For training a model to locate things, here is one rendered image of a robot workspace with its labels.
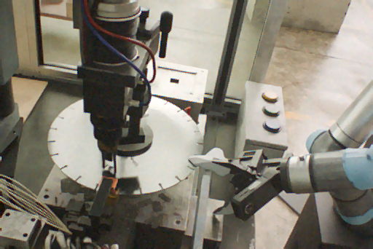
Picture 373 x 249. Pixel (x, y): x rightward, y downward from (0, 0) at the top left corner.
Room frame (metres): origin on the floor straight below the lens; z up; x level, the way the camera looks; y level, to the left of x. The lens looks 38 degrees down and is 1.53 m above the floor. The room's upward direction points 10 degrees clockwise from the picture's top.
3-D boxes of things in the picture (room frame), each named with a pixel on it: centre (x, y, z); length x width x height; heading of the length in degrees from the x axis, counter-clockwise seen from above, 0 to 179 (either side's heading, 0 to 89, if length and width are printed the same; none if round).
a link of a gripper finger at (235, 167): (0.61, -0.10, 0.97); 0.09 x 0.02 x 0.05; 75
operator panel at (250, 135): (0.94, -0.20, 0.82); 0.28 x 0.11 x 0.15; 0
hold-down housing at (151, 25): (0.60, 0.10, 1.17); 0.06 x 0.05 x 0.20; 171
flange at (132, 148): (0.67, 0.13, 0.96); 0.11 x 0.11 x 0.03
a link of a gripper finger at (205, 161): (0.64, -0.06, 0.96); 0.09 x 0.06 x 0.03; 75
